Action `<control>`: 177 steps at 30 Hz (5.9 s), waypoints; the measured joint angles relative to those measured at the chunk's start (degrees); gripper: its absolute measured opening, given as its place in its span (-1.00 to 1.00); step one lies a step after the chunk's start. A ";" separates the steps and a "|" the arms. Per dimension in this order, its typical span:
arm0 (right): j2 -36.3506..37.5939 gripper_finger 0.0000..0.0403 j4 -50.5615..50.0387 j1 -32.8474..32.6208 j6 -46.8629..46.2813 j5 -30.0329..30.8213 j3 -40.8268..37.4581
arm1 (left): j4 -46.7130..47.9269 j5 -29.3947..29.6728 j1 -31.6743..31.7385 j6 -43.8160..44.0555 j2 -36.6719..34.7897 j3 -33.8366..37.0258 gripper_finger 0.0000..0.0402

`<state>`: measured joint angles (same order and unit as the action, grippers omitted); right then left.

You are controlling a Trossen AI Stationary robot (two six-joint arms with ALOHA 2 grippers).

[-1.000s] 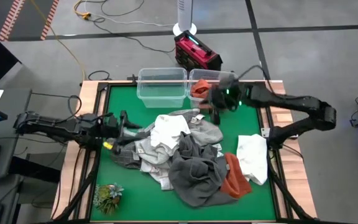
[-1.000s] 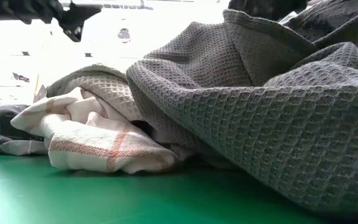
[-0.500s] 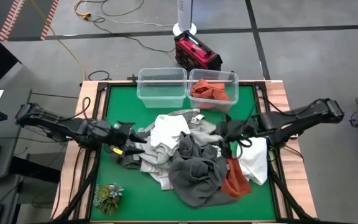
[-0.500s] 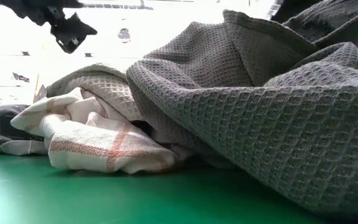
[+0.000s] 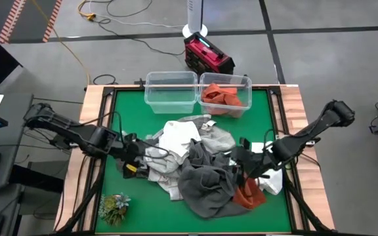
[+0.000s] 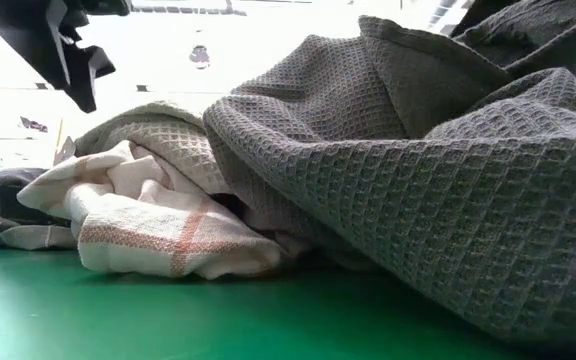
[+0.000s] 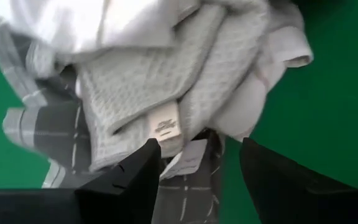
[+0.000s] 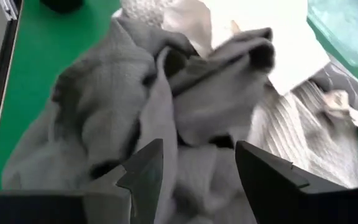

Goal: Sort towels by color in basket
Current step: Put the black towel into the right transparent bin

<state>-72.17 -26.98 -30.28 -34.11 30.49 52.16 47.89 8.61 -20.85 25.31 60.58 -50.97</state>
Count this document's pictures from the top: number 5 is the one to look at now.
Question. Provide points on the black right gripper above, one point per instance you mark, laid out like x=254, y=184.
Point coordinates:
x=251, y=160

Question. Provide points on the white ribbed towel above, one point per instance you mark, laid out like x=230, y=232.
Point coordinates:
x=179, y=136

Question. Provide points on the red and black power station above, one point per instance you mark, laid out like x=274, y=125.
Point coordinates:
x=208, y=54

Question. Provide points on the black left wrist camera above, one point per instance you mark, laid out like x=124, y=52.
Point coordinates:
x=131, y=137

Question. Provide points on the plain white towel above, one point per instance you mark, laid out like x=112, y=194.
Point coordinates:
x=272, y=185

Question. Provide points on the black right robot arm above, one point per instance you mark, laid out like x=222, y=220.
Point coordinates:
x=307, y=132

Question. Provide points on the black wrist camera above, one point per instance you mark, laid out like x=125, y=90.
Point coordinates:
x=245, y=143
x=131, y=137

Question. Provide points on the green table mat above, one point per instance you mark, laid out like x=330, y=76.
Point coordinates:
x=143, y=213

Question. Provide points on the dark grey desk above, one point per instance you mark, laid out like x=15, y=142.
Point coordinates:
x=15, y=131

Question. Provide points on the white towel with red stripes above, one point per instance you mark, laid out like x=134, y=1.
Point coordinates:
x=162, y=170

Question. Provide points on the yellow tag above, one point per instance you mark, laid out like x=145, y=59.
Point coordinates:
x=132, y=168

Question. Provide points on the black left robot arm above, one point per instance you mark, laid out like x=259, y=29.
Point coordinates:
x=77, y=131

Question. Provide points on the dark grey terry towel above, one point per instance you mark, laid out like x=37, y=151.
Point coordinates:
x=205, y=187

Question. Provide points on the small succulent plant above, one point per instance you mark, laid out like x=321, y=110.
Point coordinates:
x=113, y=208

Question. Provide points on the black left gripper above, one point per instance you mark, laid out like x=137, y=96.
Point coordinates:
x=136, y=152

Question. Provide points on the clear plastic bin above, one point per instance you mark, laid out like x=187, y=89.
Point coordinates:
x=246, y=98
x=171, y=108

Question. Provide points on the orange towel with white tag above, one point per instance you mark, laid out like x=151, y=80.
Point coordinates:
x=251, y=196

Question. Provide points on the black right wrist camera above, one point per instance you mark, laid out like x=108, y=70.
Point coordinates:
x=245, y=143

